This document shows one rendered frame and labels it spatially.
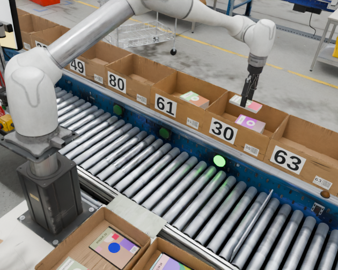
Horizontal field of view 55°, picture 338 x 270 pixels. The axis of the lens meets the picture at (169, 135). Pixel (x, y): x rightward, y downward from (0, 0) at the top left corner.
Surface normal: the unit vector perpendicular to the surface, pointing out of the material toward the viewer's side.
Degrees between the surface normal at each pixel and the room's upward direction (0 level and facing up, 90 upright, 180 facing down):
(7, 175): 0
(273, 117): 90
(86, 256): 1
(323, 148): 89
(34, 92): 69
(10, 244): 0
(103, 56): 89
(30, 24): 90
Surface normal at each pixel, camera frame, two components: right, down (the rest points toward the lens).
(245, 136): -0.58, 0.48
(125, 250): 0.07, -0.78
